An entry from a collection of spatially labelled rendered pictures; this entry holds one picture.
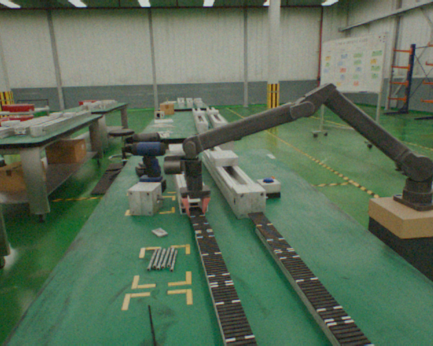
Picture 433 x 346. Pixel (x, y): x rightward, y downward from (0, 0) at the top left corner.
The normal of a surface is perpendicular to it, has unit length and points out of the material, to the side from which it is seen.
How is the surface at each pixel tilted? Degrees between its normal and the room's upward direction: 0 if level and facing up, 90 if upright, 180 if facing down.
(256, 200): 90
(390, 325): 0
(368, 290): 0
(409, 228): 90
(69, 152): 89
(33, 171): 90
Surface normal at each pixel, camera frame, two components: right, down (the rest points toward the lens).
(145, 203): -0.19, 0.26
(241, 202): 0.18, 0.25
